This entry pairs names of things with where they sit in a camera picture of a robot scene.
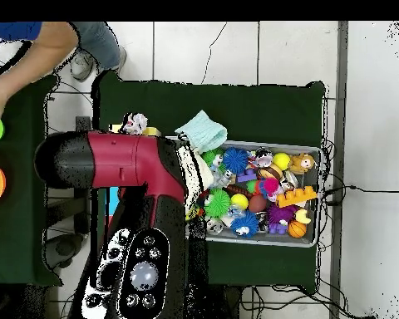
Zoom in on pale floral cloth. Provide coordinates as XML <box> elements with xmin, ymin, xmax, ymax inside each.
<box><xmin>121</xmin><ymin>112</ymin><xmax>149</xmax><ymax>135</ymax></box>

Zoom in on mint green waffle cloth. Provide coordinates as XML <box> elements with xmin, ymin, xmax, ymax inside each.
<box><xmin>174</xmin><ymin>110</ymin><xmax>228</xmax><ymax>156</ymax></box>

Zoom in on cream waffle cloth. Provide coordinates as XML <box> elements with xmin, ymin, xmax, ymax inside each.
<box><xmin>177</xmin><ymin>145</ymin><xmax>214</xmax><ymax>209</ymax></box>

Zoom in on wooden box with three holes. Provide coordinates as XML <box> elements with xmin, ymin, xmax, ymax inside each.
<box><xmin>103</xmin><ymin>124</ymin><xmax>162</xmax><ymax>233</ymax></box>

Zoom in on shallow clear mesh bin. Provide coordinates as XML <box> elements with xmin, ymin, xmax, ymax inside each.
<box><xmin>185</xmin><ymin>136</ymin><xmax>323</xmax><ymax>248</ymax></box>

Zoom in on black upright panel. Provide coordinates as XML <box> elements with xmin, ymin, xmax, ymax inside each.
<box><xmin>74</xmin><ymin>115</ymin><xmax>92</xmax><ymax>235</ymax></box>

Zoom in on dark green table cloth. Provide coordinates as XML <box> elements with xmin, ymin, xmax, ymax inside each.
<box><xmin>90</xmin><ymin>69</ymin><xmax>326</xmax><ymax>289</ymax></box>
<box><xmin>0</xmin><ymin>73</ymin><xmax>62</xmax><ymax>287</ymax></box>

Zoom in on person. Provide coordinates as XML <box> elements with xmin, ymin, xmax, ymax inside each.
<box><xmin>0</xmin><ymin>21</ymin><xmax>128</xmax><ymax>82</ymax></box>

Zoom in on grey rounded object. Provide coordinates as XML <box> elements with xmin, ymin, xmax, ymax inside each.
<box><xmin>44</xmin><ymin>232</ymin><xmax>85</xmax><ymax>270</ymax></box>

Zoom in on green spiky rubber ball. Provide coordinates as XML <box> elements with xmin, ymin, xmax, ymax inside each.
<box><xmin>204</xmin><ymin>188</ymin><xmax>232</xmax><ymax>218</ymax></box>

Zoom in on blue spiky rubber ball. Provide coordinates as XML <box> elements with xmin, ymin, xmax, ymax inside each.
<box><xmin>222</xmin><ymin>146</ymin><xmax>249</xmax><ymax>175</ymax></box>

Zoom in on yellow tennis ball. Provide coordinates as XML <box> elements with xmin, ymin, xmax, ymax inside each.
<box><xmin>230</xmin><ymin>193</ymin><xmax>249</xmax><ymax>211</ymax></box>

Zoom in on blue spiky ball with eyes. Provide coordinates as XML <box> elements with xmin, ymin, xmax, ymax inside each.
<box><xmin>229</xmin><ymin>210</ymin><xmax>260</xmax><ymax>239</ymax></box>

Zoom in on small brown football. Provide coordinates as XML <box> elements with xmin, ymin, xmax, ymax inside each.
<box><xmin>247</xmin><ymin>194</ymin><xmax>268</xmax><ymax>213</ymax></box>

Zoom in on purple fuzzy toy figure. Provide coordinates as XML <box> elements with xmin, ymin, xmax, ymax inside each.
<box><xmin>266</xmin><ymin>204</ymin><xmax>298</xmax><ymax>235</ymax></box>

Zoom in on brown plush monkey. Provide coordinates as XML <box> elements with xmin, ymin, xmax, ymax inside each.
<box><xmin>288</xmin><ymin>152</ymin><xmax>317</xmax><ymax>175</ymax></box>

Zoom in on orange plastic toy block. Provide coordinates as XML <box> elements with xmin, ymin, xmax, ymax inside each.
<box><xmin>275</xmin><ymin>184</ymin><xmax>318</xmax><ymax>209</ymax></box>

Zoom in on small orange basketball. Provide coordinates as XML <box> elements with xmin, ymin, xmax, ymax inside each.
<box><xmin>288</xmin><ymin>220</ymin><xmax>308</xmax><ymax>239</ymax></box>

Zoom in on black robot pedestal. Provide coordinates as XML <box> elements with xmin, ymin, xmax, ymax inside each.
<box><xmin>207</xmin><ymin>285</ymin><xmax>244</xmax><ymax>319</ymax></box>

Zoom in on black power cable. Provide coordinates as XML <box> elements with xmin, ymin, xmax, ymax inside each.
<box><xmin>322</xmin><ymin>184</ymin><xmax>399</xmax><ymax>207</ymax></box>

